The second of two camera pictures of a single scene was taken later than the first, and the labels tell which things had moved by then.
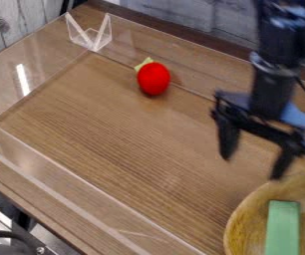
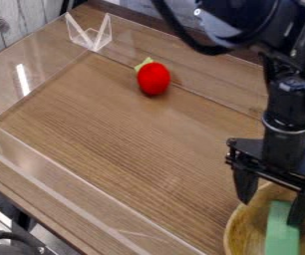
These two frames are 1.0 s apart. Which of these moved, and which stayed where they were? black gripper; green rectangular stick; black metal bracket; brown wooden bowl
Moved: black gripper
Stayed: brown wooden bowl; green rectangular stick; black metal bracket
